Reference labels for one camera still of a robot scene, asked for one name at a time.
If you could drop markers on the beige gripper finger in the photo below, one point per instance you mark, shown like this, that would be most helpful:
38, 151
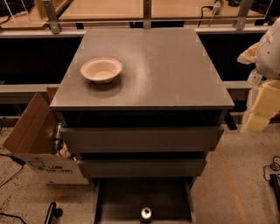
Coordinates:
248, 56
263, 105

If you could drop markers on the green can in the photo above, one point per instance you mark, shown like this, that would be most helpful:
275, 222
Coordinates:
145, 215

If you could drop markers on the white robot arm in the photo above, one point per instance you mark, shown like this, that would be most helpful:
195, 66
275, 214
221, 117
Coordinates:
268, 56

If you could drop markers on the grey drawer cabinet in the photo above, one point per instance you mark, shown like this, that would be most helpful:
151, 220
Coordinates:
167, 80

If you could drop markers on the grey middle drawer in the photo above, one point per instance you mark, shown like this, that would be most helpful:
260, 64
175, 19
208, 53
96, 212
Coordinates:
142, 169

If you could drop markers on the grey drawer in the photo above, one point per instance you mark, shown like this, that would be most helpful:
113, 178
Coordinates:
117, 140
120, 200
142, 169

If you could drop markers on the grey bottom drawer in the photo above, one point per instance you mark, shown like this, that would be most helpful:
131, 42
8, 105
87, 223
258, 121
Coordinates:
120, 200

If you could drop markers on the grey top drawer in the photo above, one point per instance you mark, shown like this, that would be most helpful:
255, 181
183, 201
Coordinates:
117, 140

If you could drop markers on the clear sanitizer pump bottle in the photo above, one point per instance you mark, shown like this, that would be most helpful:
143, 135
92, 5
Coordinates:
254, 78

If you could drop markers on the black device right edge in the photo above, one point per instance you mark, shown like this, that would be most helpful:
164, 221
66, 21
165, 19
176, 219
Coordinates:
276, 188

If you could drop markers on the beige paper bowl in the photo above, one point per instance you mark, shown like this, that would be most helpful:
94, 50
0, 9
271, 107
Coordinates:
101, 70

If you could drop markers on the cans inside cardboard box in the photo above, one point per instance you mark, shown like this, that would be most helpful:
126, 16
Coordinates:
59, 146

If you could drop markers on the open cardboard box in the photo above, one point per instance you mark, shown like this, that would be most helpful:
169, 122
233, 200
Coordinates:
32, 140

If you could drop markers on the black device bottom left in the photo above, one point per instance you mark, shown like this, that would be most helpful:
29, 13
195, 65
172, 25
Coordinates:
52, 212

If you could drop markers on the white power adapter with cable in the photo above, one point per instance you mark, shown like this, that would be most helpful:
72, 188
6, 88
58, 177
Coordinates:
216, 8

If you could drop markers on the metal railing frame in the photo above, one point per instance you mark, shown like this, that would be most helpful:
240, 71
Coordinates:
54, 15

